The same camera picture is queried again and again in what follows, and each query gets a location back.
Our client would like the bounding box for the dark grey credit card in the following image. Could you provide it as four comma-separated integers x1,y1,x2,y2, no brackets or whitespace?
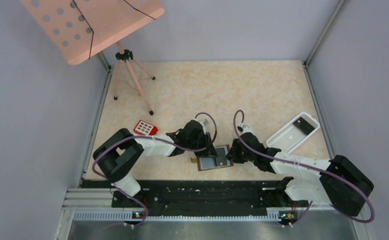
214,146,230,168

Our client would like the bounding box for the black credit card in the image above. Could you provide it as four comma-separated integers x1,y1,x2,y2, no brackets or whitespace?
293,117,316,136

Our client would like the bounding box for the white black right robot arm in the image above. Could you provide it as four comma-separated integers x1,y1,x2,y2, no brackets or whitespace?
226,132,374,217

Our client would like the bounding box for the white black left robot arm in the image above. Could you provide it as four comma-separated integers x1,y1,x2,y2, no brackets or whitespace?
92,119,217,197

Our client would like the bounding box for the white plastic basket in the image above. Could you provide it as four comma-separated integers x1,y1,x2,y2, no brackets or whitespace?
266,112,321,153

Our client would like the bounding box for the red block with white grid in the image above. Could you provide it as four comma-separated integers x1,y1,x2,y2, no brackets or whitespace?
133,120,158,136

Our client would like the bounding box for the pink music stand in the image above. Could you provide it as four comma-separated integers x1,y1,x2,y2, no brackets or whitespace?
21,0,165,115

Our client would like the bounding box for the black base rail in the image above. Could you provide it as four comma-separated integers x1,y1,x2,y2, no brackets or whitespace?
81,180,309,219

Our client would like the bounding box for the aluminium frame rail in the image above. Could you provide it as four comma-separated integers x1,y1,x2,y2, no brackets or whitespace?
303,0,351,67

